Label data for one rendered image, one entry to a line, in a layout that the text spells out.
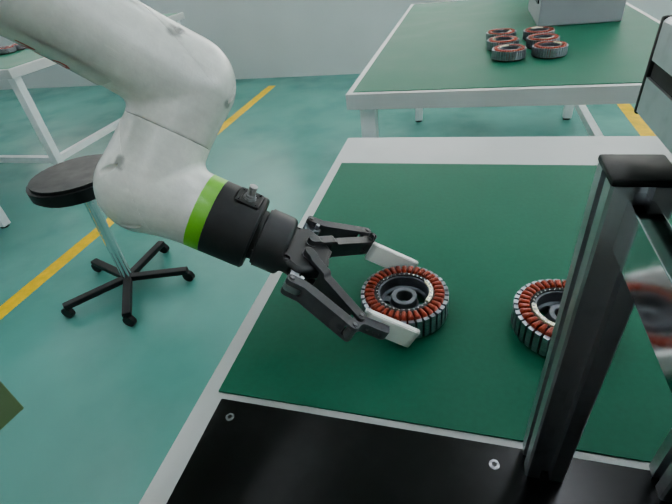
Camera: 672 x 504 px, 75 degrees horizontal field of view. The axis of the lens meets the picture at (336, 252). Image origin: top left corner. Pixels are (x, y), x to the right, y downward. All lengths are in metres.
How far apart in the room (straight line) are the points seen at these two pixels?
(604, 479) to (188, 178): 0.49
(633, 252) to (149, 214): 0.44
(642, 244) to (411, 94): 1.24
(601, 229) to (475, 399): 0.29
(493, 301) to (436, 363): 0.13
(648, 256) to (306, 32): 4.68
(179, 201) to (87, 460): 1.18
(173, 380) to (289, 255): 1.17
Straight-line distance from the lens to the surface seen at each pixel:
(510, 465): 0.45
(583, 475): 0.47
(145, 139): 0.52
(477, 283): 0.64
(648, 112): 0.27
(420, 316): 0.53
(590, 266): 0.28
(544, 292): 0.59
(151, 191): 0.51
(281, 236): 0.51
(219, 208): 0.50
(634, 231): 0.25
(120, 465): 1.53
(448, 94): 1.43
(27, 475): 1.67
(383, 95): 1.45
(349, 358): 0.54
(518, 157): 1.00
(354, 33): 4.71
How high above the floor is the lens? 1.16
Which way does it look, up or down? 36 degrees down
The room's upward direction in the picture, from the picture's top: 8 degrees counter-clockwise
